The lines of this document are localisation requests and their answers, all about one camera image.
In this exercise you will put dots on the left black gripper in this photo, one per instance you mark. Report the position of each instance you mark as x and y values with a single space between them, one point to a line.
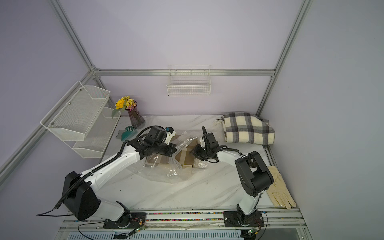
171 146

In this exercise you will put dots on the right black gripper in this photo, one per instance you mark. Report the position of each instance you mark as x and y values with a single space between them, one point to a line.
197 152

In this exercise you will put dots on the clear plastic vacuum bag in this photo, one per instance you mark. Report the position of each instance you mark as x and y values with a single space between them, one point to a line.
180 167

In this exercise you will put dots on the cream plaid scarf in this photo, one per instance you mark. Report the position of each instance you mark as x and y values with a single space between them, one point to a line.
243 127

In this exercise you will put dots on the tan plaid scarf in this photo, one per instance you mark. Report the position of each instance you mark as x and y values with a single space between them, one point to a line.
185 157

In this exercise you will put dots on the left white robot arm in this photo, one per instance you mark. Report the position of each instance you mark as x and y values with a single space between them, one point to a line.
80 190

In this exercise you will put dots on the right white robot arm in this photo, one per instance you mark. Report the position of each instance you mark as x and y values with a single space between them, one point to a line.
255 176

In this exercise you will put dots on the green white work glove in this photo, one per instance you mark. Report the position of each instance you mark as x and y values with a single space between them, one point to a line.
126 134

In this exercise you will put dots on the purple ribbed glass vase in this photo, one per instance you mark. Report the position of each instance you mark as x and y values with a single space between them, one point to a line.
137 120

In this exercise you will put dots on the yellow flower bouquet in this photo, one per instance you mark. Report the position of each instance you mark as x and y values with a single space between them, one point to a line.
124 104

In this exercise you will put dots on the white two-tier mesh shelf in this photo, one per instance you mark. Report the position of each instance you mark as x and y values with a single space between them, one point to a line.
83 121

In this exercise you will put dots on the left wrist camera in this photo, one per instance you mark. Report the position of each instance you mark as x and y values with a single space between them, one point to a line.
170 132

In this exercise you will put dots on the white wire wall basket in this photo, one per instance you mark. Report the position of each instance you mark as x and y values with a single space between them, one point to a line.
189 80

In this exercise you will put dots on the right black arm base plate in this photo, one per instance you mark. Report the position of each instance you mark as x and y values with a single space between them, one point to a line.
237 219

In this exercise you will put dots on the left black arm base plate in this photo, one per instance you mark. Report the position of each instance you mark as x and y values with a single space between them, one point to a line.
131 221

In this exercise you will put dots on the aluminium front rail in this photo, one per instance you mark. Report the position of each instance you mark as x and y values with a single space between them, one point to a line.
188 220

